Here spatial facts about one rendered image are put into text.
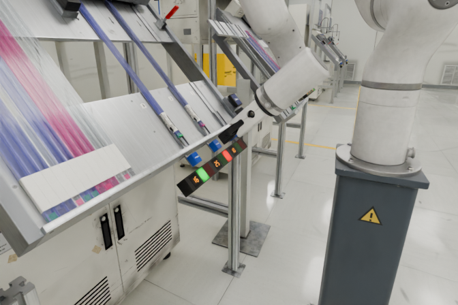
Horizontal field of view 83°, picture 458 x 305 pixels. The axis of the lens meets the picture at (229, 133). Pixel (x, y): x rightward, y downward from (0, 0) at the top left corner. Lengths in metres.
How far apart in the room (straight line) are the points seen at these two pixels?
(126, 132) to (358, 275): 0.69
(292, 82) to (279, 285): 0.94
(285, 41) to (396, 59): 0.24
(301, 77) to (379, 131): 0.22
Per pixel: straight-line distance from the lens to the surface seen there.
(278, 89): 0.61
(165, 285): 1.32
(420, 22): 0.61
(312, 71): 0.59
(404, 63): 0.65
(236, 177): 1.04
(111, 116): 0.63
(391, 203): 0.72
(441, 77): 8.45
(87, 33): 0.80
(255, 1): 0.59
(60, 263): 0.94
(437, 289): 1.55
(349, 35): 8.24
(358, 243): 0.78
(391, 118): 0.67
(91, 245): 0.99
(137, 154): 0.60
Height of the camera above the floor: 0.97
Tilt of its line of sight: 18 degrees down
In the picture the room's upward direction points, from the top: straight up
